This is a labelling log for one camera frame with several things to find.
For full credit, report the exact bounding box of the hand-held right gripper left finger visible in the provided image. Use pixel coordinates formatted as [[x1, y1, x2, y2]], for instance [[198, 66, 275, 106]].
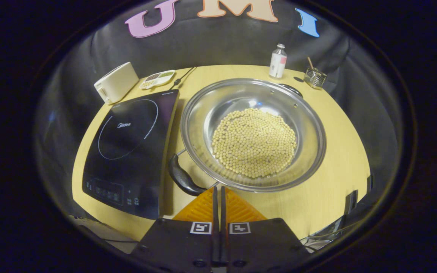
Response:
[[129, 186, 221, 273]]

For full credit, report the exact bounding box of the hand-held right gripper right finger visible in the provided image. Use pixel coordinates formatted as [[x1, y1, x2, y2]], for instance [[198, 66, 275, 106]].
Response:
[[220, 186, 312, 273]]

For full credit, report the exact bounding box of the black induction cooktop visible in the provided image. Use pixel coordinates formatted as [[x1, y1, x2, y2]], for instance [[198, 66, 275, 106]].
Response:
[[82, 89, 180, 220]]

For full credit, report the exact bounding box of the stainless steel pot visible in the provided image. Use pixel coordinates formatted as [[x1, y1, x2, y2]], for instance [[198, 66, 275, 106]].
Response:
[[168, 78, 327, 197]]

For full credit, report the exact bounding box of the pile of yellow soybeans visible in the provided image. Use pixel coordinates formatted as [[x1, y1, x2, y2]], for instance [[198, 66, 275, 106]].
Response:
[[211, 108, 298, 179]]

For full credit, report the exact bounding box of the white divided bean tray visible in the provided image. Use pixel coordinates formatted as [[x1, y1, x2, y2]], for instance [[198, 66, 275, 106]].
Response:
[[140, 70, 176, 90]]

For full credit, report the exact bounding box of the white toaster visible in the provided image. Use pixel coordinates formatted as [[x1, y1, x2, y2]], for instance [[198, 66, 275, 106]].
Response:
[[94, 62, 139, 105]]

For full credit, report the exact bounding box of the clear bottle with pink label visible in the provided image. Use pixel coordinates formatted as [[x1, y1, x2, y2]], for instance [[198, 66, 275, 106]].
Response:
[[269, 43, 288, 79]]

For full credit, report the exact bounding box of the black power cable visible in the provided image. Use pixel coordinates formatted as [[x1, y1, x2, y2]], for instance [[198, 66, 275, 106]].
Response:
[[169, 67, 197, 91]]

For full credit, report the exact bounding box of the metal wire holder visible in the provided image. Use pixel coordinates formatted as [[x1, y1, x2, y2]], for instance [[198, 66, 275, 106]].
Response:
[[304, 67, 327, 90]]

